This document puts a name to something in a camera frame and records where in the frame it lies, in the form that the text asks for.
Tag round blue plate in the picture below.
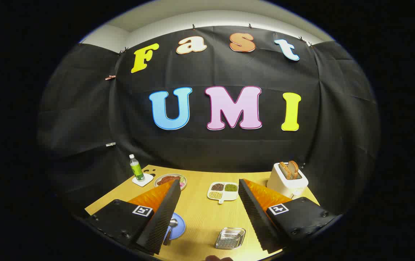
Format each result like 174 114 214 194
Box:
162 213 186 240

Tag green label drink bottle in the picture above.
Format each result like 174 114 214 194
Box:
129 154 145 182

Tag white toaster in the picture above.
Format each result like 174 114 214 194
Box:
266 162 309 199

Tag metal spoon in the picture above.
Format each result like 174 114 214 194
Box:
163 219 179 246

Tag white square coaster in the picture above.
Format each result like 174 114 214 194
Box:
132 173 154 187

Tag white divided dish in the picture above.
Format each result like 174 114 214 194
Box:
207 182 239 204

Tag oval plate with food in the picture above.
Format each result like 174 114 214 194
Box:
154 173 187 191

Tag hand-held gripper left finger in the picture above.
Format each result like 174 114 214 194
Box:
85 179 182 255

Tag brown meat piece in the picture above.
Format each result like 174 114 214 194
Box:
157 176 181 186

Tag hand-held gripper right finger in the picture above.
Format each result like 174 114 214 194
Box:
238 178 339 254

